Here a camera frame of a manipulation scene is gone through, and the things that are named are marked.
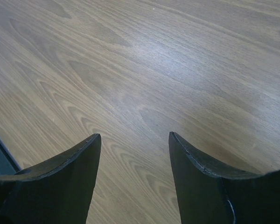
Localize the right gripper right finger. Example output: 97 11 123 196
168 132 280 224

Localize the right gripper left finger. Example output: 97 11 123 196
0 134 101 224

